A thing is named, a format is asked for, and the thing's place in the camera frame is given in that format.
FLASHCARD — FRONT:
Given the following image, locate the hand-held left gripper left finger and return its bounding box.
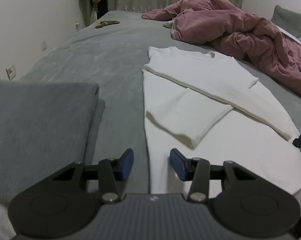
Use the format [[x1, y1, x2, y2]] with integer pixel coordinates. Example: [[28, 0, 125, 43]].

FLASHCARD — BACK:
[[52, 148, 135, 203]]

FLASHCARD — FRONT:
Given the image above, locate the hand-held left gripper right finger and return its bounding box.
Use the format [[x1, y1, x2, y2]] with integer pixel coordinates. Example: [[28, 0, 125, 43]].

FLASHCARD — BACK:
[[169, 148, 257, 203]]

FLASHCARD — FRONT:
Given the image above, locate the white sweatshirt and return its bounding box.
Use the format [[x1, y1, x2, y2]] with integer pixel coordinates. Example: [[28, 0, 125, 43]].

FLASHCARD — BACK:
[[142, 46, 301, 195]]

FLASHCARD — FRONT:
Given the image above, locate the grey folded cloth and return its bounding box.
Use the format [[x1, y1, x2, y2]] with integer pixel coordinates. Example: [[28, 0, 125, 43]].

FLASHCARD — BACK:
[[0, 77, 106, 200]]

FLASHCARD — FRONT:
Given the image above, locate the white paper tag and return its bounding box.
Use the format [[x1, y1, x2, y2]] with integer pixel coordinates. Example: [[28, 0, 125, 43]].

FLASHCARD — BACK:
[[278, 26, 301, 46]]

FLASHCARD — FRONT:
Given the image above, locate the grey bed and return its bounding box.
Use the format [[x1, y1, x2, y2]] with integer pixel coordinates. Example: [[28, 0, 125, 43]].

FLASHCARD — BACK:
[[0, 10, 301, 200]]

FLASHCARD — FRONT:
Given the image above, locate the grey pillow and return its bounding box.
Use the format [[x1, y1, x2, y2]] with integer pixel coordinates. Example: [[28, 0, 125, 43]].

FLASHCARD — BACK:
[[270, 5, 301, 40]]

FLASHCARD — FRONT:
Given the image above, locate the pink quilt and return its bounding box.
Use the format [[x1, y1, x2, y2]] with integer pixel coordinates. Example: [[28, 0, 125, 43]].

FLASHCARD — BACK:
[[141, 0, 301, 98]]

